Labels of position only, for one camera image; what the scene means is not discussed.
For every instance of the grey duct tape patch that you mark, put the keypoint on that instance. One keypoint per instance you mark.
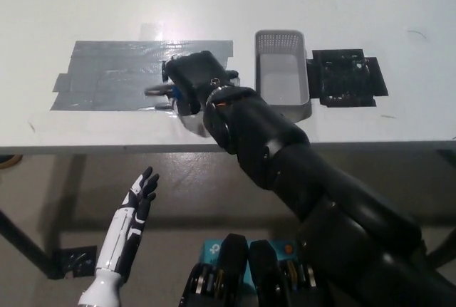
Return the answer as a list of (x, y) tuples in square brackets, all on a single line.
[(107, 72)]

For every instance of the black robot legs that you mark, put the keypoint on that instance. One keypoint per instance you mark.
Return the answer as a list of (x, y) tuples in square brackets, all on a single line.
[(231, 278)]

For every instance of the grey plastic basket container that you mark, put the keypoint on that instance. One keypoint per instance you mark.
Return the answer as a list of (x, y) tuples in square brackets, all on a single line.
[(281, 75)]

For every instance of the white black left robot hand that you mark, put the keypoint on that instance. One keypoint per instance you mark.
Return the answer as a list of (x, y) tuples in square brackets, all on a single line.
[(123, 228)]

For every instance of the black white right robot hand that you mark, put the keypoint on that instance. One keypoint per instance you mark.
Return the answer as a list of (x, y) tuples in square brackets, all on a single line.
[(196, 75)]

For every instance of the teal cardboard box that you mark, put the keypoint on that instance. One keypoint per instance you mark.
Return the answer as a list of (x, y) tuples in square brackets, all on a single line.
[(212, 250)]

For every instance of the black table leg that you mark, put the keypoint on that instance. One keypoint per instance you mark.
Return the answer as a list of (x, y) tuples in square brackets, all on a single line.
[(21, 239), (443, 248)]

